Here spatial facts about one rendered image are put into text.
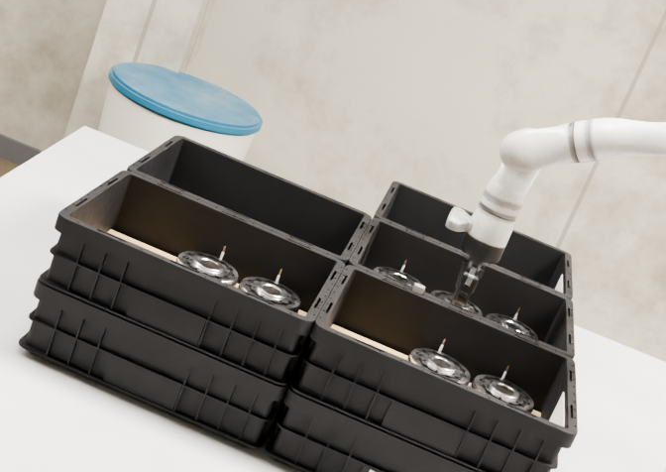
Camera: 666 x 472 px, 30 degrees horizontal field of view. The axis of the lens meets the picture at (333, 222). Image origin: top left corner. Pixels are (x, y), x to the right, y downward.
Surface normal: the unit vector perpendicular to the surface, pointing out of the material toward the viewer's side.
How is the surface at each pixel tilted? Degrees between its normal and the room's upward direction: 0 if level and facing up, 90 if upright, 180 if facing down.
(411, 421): 90
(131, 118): 94
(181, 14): 90
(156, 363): 90
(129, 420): 0
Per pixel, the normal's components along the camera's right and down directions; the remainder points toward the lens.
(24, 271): 0.35, -0.89
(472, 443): -0.17, 0.25
